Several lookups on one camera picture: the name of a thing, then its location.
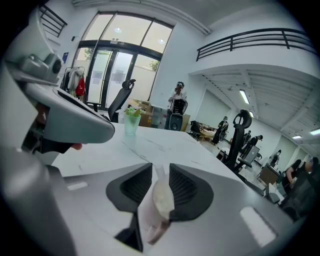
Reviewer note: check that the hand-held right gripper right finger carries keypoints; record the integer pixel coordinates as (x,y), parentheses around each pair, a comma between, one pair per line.
(225,212)

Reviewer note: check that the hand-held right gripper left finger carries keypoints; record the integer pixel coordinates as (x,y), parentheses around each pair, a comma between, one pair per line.
(100,200)

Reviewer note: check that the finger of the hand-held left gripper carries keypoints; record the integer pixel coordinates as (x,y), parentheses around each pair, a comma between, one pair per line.
(32,190)
(80,122)

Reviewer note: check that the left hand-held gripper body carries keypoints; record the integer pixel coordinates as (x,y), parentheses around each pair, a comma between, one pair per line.
(17,112)

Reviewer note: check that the pink drink cup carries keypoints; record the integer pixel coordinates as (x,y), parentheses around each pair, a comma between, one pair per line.
(161,197)

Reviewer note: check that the clothes rack with clothes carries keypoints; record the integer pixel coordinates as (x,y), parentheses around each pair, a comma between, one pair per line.
(75,81)

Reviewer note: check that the green vase with white flowers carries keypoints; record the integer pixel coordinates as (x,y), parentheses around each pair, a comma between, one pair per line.
(131,123)

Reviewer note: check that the cardboard boxes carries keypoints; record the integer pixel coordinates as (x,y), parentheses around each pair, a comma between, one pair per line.
(142,112)

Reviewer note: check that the glass entrance door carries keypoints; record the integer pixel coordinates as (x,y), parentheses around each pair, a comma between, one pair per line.
(120,65)

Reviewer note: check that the wooden table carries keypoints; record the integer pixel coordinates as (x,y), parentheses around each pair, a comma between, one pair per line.
(208,133)

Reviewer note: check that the white marble table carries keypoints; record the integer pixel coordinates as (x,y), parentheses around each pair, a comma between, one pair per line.
(162,147)

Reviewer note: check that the short black balcony railing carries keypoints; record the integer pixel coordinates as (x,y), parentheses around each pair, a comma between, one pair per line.
(53,21)

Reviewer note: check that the ceiling tube lamp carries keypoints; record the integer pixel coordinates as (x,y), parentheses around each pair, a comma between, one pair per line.
(244,96)

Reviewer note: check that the long black balcony railing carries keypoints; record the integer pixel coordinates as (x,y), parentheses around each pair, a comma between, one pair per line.
(250,41)

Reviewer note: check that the grey fisheye camera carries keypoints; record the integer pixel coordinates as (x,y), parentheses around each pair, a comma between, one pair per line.
(40,66)

